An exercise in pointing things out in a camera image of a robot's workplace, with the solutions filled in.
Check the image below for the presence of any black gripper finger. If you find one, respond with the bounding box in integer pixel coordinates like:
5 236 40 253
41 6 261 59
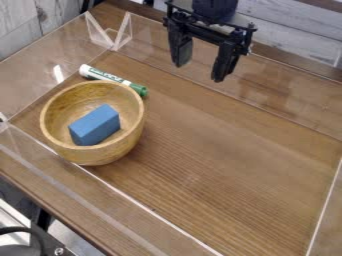
211 41 239 83
168 30 192 67

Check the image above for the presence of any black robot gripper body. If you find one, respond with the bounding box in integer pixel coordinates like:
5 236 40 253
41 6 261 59
164 0 257 55

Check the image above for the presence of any blue rectangular block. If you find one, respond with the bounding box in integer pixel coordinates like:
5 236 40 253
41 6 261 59
68 104 120 146

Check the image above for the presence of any brown wooden bowl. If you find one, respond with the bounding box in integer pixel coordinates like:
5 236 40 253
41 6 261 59
40 81 145 166

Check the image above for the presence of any white green marker pen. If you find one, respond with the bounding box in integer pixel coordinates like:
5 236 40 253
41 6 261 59
78 64 148 97

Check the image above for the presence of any clear acrylic corner bracket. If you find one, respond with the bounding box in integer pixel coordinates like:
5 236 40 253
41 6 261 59
84 12 132 52

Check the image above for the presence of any black metal table frame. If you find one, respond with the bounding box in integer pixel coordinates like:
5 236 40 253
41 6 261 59
0 179 76 256

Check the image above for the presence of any black cable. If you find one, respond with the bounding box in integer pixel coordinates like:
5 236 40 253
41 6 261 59
0 226 45 256

